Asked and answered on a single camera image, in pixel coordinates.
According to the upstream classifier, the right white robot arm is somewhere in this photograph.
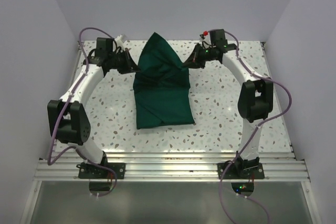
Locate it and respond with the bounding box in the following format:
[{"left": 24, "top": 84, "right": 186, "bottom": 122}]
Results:
[{"left": 183, "top": 29, "right": 274, "bottom": 178}]

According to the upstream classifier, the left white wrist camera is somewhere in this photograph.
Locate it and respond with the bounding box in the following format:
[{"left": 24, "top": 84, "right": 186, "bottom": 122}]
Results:
[{"left": 114, "top": 34, "right": 127, "bottom": 50}]

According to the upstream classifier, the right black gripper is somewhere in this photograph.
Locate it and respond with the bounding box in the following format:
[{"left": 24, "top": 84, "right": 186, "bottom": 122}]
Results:
[{"left": 182, "top": 42, "right": 215, "bottom": 69}]

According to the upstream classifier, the green surgical cloth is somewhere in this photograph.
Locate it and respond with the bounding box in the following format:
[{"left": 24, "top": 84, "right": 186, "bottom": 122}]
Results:
[{"left": 133, "top": 33, "right": 194, "bottom": 130}]

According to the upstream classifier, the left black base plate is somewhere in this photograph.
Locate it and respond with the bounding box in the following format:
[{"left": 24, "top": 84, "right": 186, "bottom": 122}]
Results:
[{"left": 76, "top": 162, "right": 126, "bottom": 179}]

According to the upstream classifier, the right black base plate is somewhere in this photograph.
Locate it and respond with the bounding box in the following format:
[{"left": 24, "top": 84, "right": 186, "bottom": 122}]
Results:
[{"left": 223, "top": 159, "right": 265, "bottom": 179}]

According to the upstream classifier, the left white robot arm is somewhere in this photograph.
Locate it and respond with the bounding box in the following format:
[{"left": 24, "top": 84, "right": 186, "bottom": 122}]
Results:
[{"left": 47, "top": 35, "right": 140, "bottom": 178}]

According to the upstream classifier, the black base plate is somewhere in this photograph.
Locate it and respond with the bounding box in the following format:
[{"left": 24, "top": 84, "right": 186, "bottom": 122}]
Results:
[
  {"left": 76, "top": 162, "right": 126, "bottom": 179},
  {"left": 223, "top": 159, "right": 265, "bottom": 179}
]

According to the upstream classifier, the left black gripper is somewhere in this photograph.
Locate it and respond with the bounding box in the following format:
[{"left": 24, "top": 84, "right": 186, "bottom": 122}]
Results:
[{"left": 108, "top": 48, "right": 140, "bottom": 74}]

